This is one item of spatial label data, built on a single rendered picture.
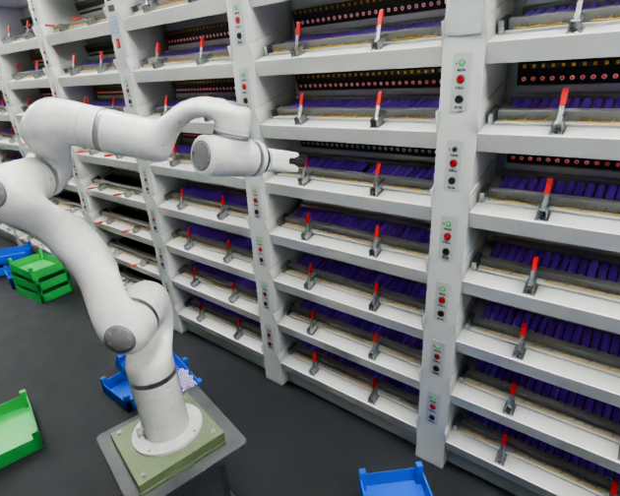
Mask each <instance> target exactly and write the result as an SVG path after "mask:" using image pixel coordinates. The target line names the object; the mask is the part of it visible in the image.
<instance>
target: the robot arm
mask: <svg viewBox="0 0 620 496"><path fill-rule="evenodd" d="M197 118H209V119H212V120H214V123H215V124H214V130H213V133H212V134H211V135H201V136H199V137H198V138H197V139H196V140H195V141H194V143H193V145H192V148H191V162H192V165H193V167H194V169H195V171H196V172H197V173H198V174H199V175H201V176H219V177H257V176H260V175H262V174H263V173H265V172H266V171H276V172H298V167H305V163H306V155H299V154H298V153H293V152H288V151H282V150H275V149H268V148H267V146H266V145H264V144H263V143H262V142H260V141H258V140H249V136H250V130H251V123H252V112H251V110H250V108H249V107H247V106H246V105H245V104H241V103H238V102H234V101H230V100H226V99H221V98H216V97H210V96H198V97H193V98H190V99H187V100H184V101H182V102H180V103H178V104H177V105H175V106H174V107H172V108H171V109H170V110H168V111H167V112H166V113H165V114H164V115H162V116H161V117H159V118H157V119H151V118H146V117H142V116H138V115H133V114H129V113H125V112H121V111H117V110H112V109H108V108H104V107H99V106H95V105H90V104H86V103H81V102H77V101H73V100H68V99H63V98H56V97H47V98H42V99H39V100H37V101H36V102H34V103H33V104H32V105H31V106H30V107H29V108H28V109H27V111H26V112H25V114H24V116H23V118H22V120H21V124H20V134H21V137H22V139H23V140H24V142H25V143H26V144H27V145H28V147H29V151H28V153H27V155H26V157H24V158H20V159H16V160H12V161H8V162H5V163H1V164H0V221H1V222H3V223H4V224H6V225H8V226H11V227H13V228H15V229H17V230H19V231H21V232H23V233H26V234H28V235H30V236H32V237H33V238H35V239H37V240H38V241H40V242H41V243H42V244H44V245H45V246H46V247H47V248H48V249H49V250H50V251H51V252H52V253H53V254H54V255H55V256H56V257H57V259H58V260H59V261H60V262H61V263H62V264H63V265H64V267H65V268H66V269H67V270H68V271H69V272H70V274H71V275H72V276H73V278H74V279H75V281H76V282H77V284H78V286H79V288H80V290H81V292H82V295H83V297H84V300H85V303H86V306H87V309H88V312H89V315H90V318H91V321H92V323H93V327H94V330H95V332H96V334H97V335H98V337H99V339H100V340H101V342H102V343H103V344H104V345H105V346H106V347H107V348H108V349H110V350H111V351H113V352H115V353H118V354H124V355H126V360H125V369H126V374H127V378H128V381H129V384H130V388H131V391H132V394H133V398H134V401H135V404H136V407H137V411H138V413H139V416H140V420H141V421H140V422H139V423H138V424H137V426H136V427H135V429H134V431H133V434H132V444H133V447H134V449H135V450H136V452H138V453H139V454H140V455H143V456H145V457H153V458H156V457H163V456H167V455H170V454H173V453H175V452H177V451H179V450H181V449H183V448H184V447H185V446H187V445H188V444H189V443H191V442H192V441H193V440H194V439H195V437H196V436H197V435H198V433H199V432H200V430H201V427H202V423H203V418H202V414H201V412H200V411H199V409H198V408H196V407H195V406H194V405H192V404H189V403H185V401H184V397H183V393H182V389H181V385H180V381H179V377H178V373H177V369H176V365H175V361H174V358H173V353H172V342H173V308H172V303H171V299H170V297H169V294H168V292H167V291H166V289H165V288H164V287H163V286H162V285H161V284H159V283H157V282H155V281H151V280H143V281H140V282H137V283H135V284H134V285H132V286H131V287H130V288H128V289H127V290H126V289H125V287H124V285H123V282H122V280H121V277H120V273H119V270H118V266H117V263H116V261H115V259H114V257H113V255H112V253H111V251H110V250H109V248H108V247H107V246H106V244H105V243H104V241H103V240H102V239H101V238H100V236H99V235H98V234H97V233H96V231H95V230H94V229H93V228H92V226H91V225H90V224H89V223H88V222H86V221H85V220H84V219H82V218H81V217H78V216H76V215H73V214H71V213H69V212H67V211H65V210H63V209H61V208H60V207H58V206H56V205H54V204H53V203H51V202H50V201H49V200H48V199H49V198H52V197H54V196H55V195H57V194H59V193H60V192H61V191H62V190H63V189H64V188H65V186H66V185H67V184H68V182H69V180H70V178H71V175H72V171H73V164H72V159H71V147H72V146H76V147H81V148H86V149H91V150H95V151H100V152H105V153H110V154H115V155H124V156H128V157H133V158H138V159H142V160H148V161H153V162H163V161H166V160H167V159H168V158H169V157H170V155H171V153H172V150H173V148H174V145H175V143H176V140H177V138H178V136H179V134H180V132H181V131H182V129H183V128H184V127H185V126H186V125H187V124H188V123H189V122H190V121H192V120H194V119H197Z"/></svg>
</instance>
